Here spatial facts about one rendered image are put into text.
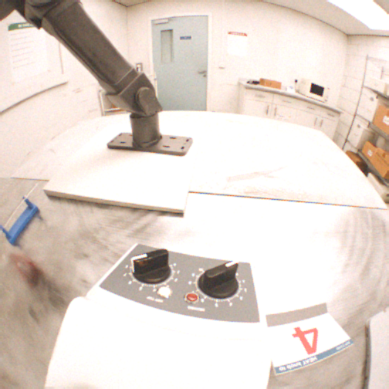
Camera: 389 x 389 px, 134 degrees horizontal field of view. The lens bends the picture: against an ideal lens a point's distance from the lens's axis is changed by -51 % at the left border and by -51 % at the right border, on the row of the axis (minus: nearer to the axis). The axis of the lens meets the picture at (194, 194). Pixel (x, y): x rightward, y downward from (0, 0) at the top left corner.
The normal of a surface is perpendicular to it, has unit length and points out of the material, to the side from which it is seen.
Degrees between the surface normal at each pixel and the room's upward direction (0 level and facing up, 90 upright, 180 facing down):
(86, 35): 94
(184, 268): 30
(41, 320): 0
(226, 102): 90
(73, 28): 98
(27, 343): 0
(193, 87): 90
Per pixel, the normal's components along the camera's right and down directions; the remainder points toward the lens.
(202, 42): -0.12, 0.69
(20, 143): 0.99, 0.08
